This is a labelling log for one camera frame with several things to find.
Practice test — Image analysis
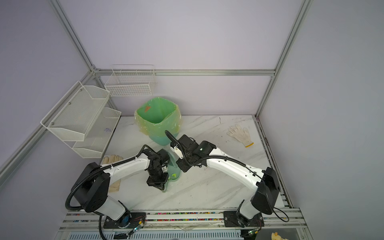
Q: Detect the white mesh two-tier shelf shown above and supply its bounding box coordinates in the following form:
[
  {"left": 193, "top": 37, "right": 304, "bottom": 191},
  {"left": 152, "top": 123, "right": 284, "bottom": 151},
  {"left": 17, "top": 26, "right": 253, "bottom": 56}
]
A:
[{"left": 41, "top": 82, "right": 121, "bottom": 159}]

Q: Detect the green trash bin with bag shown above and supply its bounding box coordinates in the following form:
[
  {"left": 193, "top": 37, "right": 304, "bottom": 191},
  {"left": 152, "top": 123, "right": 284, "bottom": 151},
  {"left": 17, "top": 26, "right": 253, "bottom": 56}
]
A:
[{"left": 134, "top": 97, "right": 182, "bottom": 146}]

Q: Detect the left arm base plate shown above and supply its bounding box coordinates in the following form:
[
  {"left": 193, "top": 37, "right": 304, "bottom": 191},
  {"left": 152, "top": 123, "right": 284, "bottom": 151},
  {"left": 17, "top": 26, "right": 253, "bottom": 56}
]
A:
[{"left": 103, "top": 212, "right": 147, "bottom": 229}]

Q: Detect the white glove yellow cuff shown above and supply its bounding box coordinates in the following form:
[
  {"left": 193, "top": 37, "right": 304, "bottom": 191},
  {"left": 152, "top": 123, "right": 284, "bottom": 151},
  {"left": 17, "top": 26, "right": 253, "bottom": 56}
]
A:
[{"left": 227, "top": 125, "right": 254, "bottom": 148}]

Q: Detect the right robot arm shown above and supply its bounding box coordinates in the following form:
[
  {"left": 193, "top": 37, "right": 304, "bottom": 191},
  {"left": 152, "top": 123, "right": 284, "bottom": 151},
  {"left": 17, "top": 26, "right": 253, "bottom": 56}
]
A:
[{"left": 165, "top": 130, "right": 290, "bottom": 227}]

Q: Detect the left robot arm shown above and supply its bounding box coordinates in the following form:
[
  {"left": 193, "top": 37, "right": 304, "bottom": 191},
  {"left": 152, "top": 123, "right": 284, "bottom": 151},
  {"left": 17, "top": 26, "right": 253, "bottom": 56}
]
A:
[{"left": 65, "top": 145, "right": 170, "bottom": 238}]

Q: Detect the aluminium front rail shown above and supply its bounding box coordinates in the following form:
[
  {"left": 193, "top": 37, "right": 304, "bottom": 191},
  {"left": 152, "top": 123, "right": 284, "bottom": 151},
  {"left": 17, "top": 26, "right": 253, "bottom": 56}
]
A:
[{"left": 59, "top": 208, "right": 308, "bottom": 232}]

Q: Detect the white wire basket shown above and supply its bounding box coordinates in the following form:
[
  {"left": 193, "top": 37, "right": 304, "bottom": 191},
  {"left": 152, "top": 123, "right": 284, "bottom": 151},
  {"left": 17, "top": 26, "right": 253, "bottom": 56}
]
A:
[{"left": 105, "top": 65, "right": 157, "bottom": 97}]

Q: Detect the yellow object bottom right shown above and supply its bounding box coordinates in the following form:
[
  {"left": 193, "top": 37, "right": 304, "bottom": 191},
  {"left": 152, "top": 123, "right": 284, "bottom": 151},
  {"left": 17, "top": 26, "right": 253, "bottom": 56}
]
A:
[{"left": 271, "top": 232, "right": 288, "bottom": 240}]

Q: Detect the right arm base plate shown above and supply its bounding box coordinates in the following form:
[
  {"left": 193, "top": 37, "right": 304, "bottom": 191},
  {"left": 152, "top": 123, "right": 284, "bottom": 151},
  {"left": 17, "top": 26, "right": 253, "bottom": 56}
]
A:
[{"left": 224, "top": 211, "right": 265, "bottom": 228}]

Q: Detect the beige work glove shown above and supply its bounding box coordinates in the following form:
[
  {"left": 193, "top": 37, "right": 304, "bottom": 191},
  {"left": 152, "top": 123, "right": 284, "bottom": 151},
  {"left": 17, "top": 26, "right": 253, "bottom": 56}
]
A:
[{"left": 101, "top": 155, "right": 123, "bottom": 193}]

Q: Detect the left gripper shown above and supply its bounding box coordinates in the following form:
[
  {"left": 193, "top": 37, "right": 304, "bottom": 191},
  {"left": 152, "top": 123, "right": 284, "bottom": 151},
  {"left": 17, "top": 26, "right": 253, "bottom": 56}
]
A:
[{"left": 146, "top": 167, "right": 169, "bottom": 191}]

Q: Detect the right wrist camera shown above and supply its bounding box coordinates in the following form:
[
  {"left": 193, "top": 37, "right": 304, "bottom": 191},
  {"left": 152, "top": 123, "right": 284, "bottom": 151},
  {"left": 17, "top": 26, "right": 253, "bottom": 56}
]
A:
[{"left": 170, "top": 143, "right": 184, "bottom": 159}]

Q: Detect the green plastic dustpan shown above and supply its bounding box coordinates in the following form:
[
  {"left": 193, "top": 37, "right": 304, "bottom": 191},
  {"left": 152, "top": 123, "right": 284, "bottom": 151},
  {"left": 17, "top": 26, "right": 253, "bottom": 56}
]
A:
[{"left": 163, "top": 152, "right": 181, "bottom": 192}]

